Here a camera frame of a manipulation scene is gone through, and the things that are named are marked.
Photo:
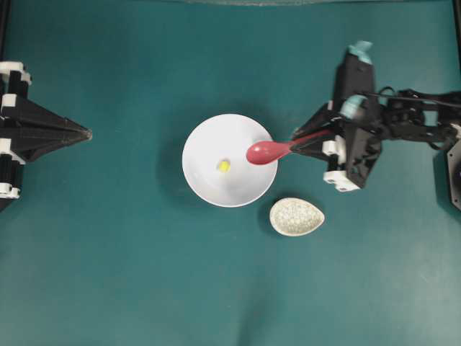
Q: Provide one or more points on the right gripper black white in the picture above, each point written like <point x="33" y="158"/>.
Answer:
<point x="350" y="156"/>

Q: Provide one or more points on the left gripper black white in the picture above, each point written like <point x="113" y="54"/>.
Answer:
<point x="19" y="147"/>

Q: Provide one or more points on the pink ceramic spoon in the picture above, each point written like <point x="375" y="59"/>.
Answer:
<point x="266" y="152"/>

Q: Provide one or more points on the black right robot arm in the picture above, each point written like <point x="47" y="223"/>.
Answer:
<point x="408" y="115"/>

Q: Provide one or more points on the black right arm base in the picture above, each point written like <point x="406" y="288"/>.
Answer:
<point x="447" y="178"/>

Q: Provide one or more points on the speckled ceramic spoon rest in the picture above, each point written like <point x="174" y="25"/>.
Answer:
<point x="295" y="217"/>

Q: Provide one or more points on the white round bowl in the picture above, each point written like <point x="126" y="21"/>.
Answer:
<point x="226" y="137"/>

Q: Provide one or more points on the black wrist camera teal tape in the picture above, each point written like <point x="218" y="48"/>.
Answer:
<point x="355" y="83"/>

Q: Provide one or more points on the black frame rail left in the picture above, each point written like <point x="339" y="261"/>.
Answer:
<point x="4" y="18"/>

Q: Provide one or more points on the black frame rail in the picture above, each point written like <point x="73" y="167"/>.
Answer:
<point x="4" y="18"/>
<point x="457" y="16"/>

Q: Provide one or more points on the black frame rail right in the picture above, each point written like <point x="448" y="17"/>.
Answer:
<point x="457" y="16"/>

